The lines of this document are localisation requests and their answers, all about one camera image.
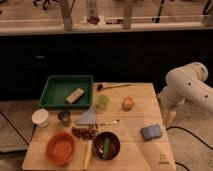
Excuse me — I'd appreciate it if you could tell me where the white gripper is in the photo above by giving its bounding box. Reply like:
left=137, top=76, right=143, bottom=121
left=157, top=87, right=184, bottom=127

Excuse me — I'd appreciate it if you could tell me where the orange apple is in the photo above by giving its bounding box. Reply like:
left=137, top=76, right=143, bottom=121
left=122, top=97, right=134, bottom=110

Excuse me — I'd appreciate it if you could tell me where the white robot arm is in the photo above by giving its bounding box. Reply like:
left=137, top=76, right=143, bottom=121
left=157, top=62, right=213, bottom=127

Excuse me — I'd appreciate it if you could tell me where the blue sponge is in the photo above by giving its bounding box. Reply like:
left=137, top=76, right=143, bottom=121
left=140, top=124, right=163, bottom=141

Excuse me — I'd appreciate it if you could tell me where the metal spoon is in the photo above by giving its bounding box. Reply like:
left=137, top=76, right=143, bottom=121
left=96, top=119, right=120, bottom=127

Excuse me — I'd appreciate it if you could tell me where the green cup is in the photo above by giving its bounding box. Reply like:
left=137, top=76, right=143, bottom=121
left=96, top=95, right=109, bottom=110

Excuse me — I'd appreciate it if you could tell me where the green cucumber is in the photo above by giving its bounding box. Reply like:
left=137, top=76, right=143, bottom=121
left=102, top=138, right=110, bottom=160

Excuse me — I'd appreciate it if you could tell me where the black-headed wooden brush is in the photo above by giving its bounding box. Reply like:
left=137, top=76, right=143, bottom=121
left=97, top=83, right=131, bottom=91

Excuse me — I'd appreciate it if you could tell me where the dark bowl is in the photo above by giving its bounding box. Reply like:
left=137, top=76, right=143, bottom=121
left=93, top=131, right=120, bottom=160

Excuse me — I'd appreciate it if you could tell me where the grey folded cloth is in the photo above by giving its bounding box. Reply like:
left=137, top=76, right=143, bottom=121
left=75, top=106, right=96, bottom=125

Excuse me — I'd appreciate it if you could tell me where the bunch of dark grapes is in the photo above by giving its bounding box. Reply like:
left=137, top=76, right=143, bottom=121
left=71, top=127, right=97, bottom=140

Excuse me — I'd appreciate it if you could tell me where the wooden block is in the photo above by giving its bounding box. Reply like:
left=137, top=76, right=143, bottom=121
left=66, top=88, right=85, bottom=104

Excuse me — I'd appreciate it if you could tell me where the small metal cup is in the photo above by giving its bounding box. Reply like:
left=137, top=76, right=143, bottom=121
left=58, top=110, right=71, bottom=126

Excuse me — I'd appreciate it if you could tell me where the green plastic tray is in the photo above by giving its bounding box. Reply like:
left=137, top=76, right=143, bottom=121
left=39, top=75, right=93, bottom=110

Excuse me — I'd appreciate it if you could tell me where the orange bowl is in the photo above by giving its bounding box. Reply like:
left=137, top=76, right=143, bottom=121
left=45, top=132, right=75, bottom=166

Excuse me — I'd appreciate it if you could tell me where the white paper cup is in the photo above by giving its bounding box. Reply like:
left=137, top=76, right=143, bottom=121
left=32, top=109, right=50, bottom=128

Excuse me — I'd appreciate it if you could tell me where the black cable right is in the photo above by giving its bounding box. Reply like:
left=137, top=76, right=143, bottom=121
left=165, top=125, right=213, bottom=171

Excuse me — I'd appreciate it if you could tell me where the black cable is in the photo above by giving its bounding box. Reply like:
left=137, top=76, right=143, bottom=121
left=0, top=111, right=37, bottom=147
left=165, top=125, right=213, bottom=171

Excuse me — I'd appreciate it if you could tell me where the black cable left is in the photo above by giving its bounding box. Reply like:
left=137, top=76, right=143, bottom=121
left=0, top=111, right=37, bottom=147

